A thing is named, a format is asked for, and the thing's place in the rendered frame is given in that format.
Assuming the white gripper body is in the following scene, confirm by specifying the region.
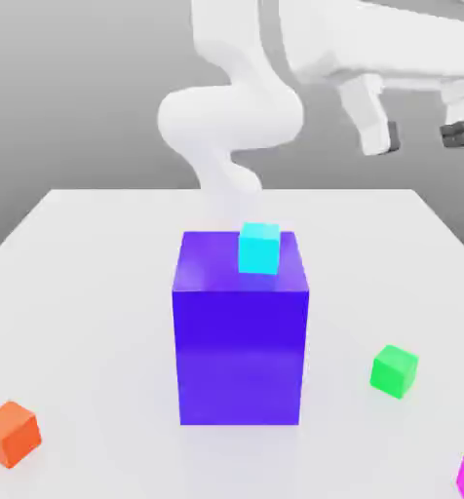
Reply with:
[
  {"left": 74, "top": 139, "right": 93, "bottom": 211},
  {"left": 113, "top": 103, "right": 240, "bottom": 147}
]
[{"left": 279, "top": 0, "right": 464, "bottom": 88}]

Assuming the small cyan cube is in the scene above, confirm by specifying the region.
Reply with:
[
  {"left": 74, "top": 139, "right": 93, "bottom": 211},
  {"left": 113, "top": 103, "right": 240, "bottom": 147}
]
[{"left": 237, "top": 221, "right": 283, "bottom": 277}]

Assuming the small green cube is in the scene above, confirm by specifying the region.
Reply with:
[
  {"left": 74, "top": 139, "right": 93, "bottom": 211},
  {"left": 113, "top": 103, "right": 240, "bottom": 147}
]
[{"left": 368, "top": 343, "right": 420, "bottom": 401}]

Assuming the small orange cube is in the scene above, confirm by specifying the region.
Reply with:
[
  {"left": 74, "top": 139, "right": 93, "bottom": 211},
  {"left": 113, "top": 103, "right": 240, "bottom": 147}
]
[{"left": 0, "top": 400, "right": 43, "bottom": 470}]

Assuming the large purple box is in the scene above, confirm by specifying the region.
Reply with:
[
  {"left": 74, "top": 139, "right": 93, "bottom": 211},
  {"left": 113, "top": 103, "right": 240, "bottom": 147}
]
[{"left": 171, "top": 230, "right": 311, "bottom": 427}]

